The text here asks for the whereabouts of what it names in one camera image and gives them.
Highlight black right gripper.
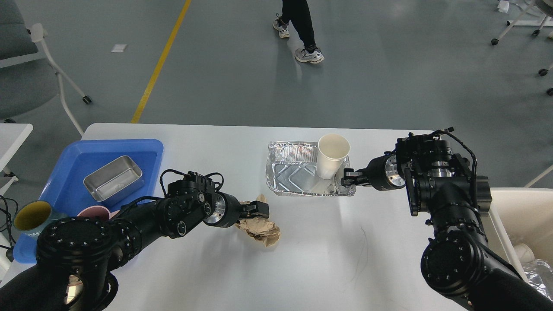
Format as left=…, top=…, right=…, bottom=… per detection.
left=340, top=154, right=406, bottom=191

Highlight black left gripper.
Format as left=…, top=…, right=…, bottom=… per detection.
left=203, top=192, right=270, bottom=228

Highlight brown paper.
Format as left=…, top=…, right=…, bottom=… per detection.
left=235, top=194, right=280, bottom=247

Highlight white paper cup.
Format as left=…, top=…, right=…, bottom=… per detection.
left=316, top=133, right=351, bottom=180

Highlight aluminium foil tray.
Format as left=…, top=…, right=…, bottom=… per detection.
left=265, top=140, right=356, bottom=197

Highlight square steel tray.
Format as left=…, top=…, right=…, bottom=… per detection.
left=83, top=155, right=146, bottom=207

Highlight pink mug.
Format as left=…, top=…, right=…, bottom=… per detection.
left=77, top=205, right=119, bottom=221

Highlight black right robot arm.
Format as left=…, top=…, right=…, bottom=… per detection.
left=341, top=127, right=552, bottom=311

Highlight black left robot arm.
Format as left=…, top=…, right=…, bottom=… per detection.
left=0, top=171, right=270, bottom=311

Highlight white bin right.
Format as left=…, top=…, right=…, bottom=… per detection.
left=488, top=187, right=553, bottom=274

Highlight passerby in black trousers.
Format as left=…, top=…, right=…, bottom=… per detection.
left=272, top=0, right=324, bottom=64

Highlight white cup in bin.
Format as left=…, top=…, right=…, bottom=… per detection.
left=513, top=243, right=536, bottom=263

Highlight blue plastic tray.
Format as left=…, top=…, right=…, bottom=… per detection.
left=13, top=139, right=164, bottom=264

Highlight crumpled foil in bin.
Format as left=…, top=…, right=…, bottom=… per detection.
left=521, top=260, right=553, bottom=300

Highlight paper scrap on floor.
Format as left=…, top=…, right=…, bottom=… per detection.
left=111, top=44, right=128, bottom=53

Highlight teal mug yellow inside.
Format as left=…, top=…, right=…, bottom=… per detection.
left=13, top=200, right=67, bottom=241

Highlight white side table left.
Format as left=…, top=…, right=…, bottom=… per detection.
left=0, top=123, right=33, bottom=175

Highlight white wheeled rack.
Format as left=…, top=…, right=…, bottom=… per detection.
left=491, top=0, right=553, bottom=96

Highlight grey office chair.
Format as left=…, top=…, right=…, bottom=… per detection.
left=0, top=0, right=92, bottom=135

